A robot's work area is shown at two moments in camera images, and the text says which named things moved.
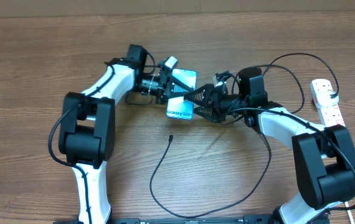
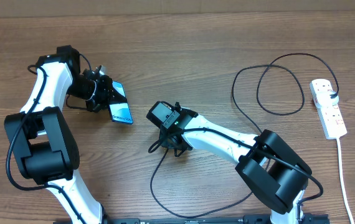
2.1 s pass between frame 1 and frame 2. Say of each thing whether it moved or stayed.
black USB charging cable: moved
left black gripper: moved
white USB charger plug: stayed
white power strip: stayed
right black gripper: moved
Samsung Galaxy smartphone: moved
